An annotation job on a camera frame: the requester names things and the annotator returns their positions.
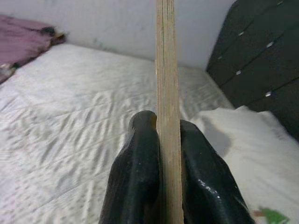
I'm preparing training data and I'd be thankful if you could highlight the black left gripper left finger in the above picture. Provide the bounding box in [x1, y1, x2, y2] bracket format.
[99, 111, 161, 224]

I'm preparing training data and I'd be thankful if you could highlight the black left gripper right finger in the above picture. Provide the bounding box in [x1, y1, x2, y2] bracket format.
[179, 119, 255, 224]

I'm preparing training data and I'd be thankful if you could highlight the colourful children's board book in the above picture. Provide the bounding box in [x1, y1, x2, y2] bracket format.
[155, 0, 185, 224]

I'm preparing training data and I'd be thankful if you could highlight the white pillow with green tree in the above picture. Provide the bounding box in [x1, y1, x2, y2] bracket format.
[195, 105, 299, 224]

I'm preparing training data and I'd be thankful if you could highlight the beige quilted mattress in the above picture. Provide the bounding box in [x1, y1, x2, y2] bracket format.
[0, 43, 236, 224]

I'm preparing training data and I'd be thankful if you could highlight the black tufted headboard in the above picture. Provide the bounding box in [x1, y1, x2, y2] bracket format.
[205, 0, 299, 142]

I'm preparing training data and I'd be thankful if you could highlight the pink cartoon print blanket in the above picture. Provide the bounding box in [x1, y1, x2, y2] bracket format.
[0, 14, 66, 84]

